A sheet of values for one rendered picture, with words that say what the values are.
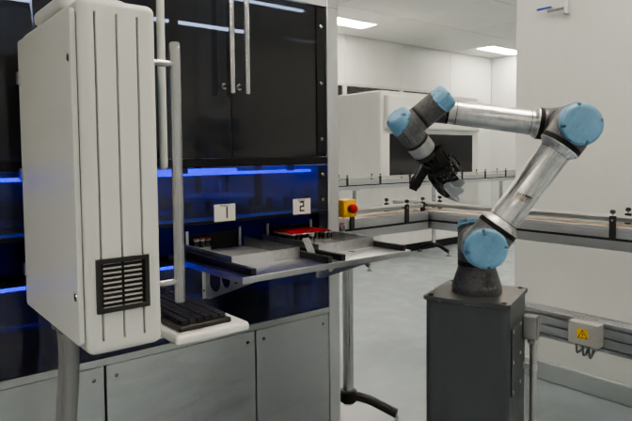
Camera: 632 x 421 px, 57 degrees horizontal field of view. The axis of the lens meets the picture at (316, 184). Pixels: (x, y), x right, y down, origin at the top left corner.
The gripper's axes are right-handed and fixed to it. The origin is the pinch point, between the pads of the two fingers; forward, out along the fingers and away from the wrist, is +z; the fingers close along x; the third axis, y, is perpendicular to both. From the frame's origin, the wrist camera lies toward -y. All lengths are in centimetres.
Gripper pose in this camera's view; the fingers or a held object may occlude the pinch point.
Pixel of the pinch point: (454, 198)
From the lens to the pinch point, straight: 186.9
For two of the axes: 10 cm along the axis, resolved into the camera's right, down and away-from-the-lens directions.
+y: 7.4, -3.4, -5.8
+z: 6.3, 6.6, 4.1
